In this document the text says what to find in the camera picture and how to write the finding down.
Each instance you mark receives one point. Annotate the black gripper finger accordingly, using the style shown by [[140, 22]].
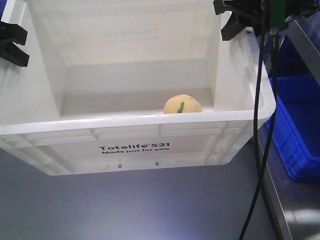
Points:
[[12, 33], [10, 52]]

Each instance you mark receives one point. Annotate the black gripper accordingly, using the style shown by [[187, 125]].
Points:
[[294, 9]]

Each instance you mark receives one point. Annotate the yellow plush bun green stripe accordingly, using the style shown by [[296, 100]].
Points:
[[182, 103]]

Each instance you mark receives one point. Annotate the white plastic Totelife crate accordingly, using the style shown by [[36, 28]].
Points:
[[100, 72]]

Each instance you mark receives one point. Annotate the green circuit board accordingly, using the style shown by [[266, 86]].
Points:
[[277, 14]]

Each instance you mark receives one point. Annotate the blue plastic bin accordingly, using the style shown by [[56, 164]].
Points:
[[296, 133]]

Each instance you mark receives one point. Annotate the grey metal shelf frame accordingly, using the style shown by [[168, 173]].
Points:
[[293, 207]]

